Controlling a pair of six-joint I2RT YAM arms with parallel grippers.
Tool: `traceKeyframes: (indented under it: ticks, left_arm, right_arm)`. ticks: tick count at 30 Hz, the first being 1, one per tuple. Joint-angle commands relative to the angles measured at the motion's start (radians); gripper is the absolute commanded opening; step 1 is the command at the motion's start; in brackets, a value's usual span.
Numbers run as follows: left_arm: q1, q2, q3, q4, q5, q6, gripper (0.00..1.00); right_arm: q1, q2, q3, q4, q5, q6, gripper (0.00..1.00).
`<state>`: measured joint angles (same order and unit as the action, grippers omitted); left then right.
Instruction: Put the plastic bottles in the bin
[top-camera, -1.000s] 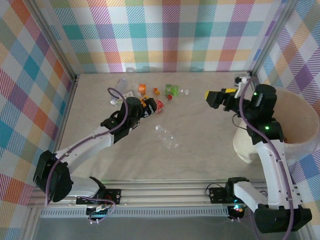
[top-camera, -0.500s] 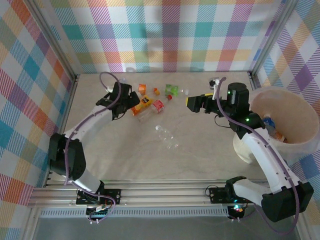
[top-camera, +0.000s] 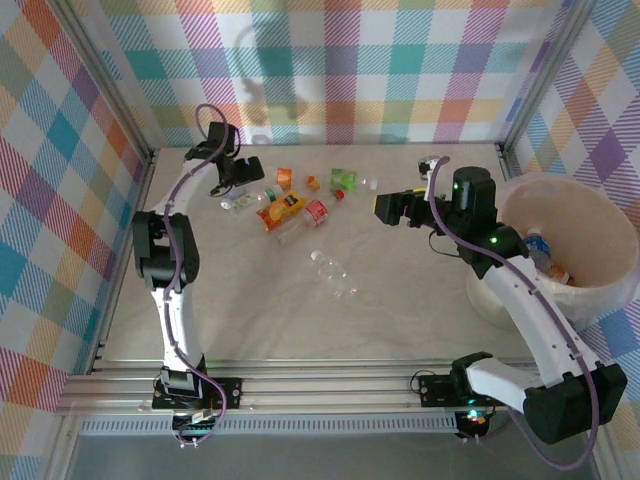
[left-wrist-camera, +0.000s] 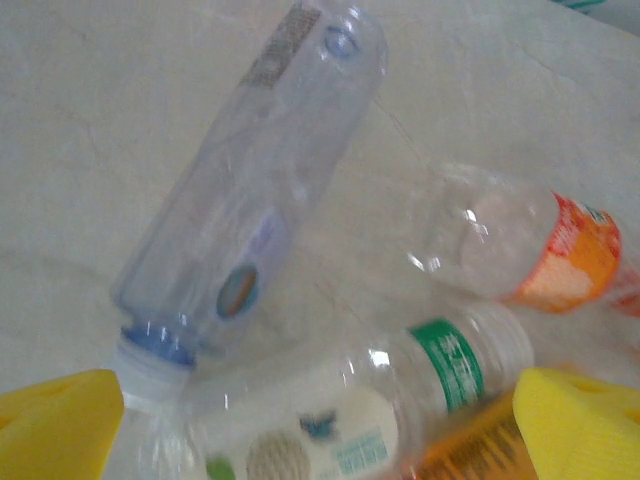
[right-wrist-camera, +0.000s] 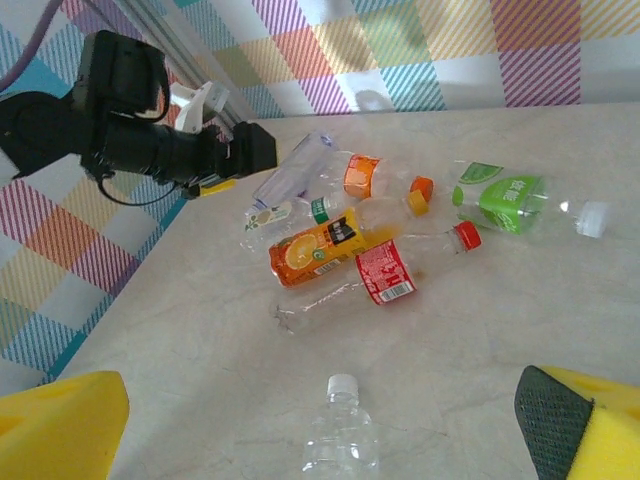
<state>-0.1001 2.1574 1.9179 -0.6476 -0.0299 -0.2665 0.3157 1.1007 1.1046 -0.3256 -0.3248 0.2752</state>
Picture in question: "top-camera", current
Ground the small clear bottle white label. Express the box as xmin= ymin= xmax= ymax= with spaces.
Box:
xmin=233 ymin=185 xmax=285 ymax=214

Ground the clear bottle orange label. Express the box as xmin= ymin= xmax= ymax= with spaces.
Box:
xmin=264 ymin=167 xmax=322 ymax=191

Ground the orange juice bottle black top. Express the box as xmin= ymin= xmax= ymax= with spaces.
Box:
xmin=256 ymin=191 xmax=307 ymax=233

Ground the clear bottle green label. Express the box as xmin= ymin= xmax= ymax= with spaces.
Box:
xmin=328 ymin=168 xmax=380 ymax=194

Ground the small bottle blue label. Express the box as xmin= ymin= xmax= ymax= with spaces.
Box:
xmin=522 ymin=230 xmax=554 ymax=266

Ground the clear bottle with white cap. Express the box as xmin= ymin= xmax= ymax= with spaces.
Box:
xmin=309 ymin=249 xmax=359 ymax=301

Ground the white bin with plastic liner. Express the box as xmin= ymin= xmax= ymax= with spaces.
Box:
xmin=464 ymin=174 xmax=640 ymax=331

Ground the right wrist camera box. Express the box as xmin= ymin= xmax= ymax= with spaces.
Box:
xmin=416 ymin=154 xmax=444 ymax=177

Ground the aluminium side rail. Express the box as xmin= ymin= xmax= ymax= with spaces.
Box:
xmin=87 ymin=148 xmax=162 ymax=376
xmin=497 ymin=142 xmax=531 ymax=194

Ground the aluminium frame post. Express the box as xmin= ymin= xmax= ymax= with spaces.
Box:
xmin=49 ymin=0 xmax=162 ymax=164
xmin=497 ymin=0 xmax=601 ymax=154

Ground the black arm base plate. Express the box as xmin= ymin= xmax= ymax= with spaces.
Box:
xmin=417 ymin=372 xmax=511 ymax=409
xmin=152 ymin=377 xmax=244 ymax=412

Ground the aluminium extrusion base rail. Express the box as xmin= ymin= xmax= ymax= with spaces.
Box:
xmin=55 ymin=355 xmax=609 ymax=416

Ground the arm controller board with wires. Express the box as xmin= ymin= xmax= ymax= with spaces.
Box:
xmin=172 ymin=407 xmax=224 ymax=449
xmin=455 ymin=407 xmax=494 ymax=444

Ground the grey slotted cable duct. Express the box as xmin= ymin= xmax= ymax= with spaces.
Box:
xmin=79 ymin=417 xmax=460 ymax=437

